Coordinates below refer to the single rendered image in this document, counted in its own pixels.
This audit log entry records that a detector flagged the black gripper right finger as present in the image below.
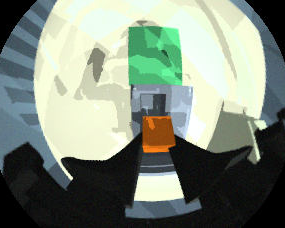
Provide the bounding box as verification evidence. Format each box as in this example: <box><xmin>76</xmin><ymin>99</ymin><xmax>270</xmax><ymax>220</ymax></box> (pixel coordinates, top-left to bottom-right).
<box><xmin>169</xmin><ymin>134</ymin><xmax>254</xmax><ymax>205</ymax></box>

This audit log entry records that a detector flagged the orange bar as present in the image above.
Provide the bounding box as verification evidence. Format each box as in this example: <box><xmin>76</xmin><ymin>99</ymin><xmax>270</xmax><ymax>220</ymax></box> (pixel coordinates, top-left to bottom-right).
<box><xmin>142</xmin><ymin>115</ymin><xmax>175</xmax><ymax>153</ymax></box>

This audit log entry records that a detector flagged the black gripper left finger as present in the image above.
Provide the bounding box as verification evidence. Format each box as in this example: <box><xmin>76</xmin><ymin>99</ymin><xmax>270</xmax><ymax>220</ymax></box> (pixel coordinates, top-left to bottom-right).
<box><xmin>61</xmin><ymin>131</ymin><xmax>143</xmax><ymax>209</ymax></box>

